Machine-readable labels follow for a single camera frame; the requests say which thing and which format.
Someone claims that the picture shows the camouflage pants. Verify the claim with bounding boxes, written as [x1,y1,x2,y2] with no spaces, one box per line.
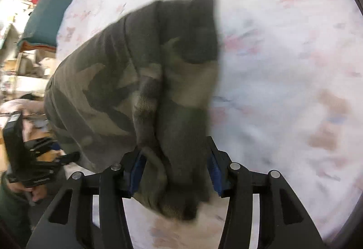
[44,0,219,221]

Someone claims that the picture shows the person left hand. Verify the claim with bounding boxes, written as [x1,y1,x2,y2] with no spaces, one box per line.
[5,176,47,203]

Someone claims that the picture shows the teal orange bed footboard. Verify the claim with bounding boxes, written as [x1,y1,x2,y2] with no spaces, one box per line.
[18,0,72,52]

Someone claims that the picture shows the white floral bed sheet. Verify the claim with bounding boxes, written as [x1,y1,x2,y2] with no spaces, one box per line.
[56,0,362,248]

